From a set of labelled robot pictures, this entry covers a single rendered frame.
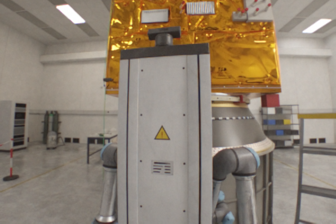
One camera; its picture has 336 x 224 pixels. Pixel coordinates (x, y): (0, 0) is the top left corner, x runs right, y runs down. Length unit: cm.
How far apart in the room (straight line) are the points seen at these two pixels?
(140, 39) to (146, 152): 150
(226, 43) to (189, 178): 154
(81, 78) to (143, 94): 827
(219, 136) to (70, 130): 805
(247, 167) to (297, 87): 842
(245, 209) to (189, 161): 44
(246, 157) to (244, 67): 116
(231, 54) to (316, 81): 827
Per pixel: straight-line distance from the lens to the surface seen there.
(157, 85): 57
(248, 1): 218
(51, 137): 801
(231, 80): 176
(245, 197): 89
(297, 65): 942
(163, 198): 63
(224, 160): 79
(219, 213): 109
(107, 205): 102
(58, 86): 955
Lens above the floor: 153
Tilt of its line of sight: 6 degrees up
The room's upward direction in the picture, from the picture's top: straight up
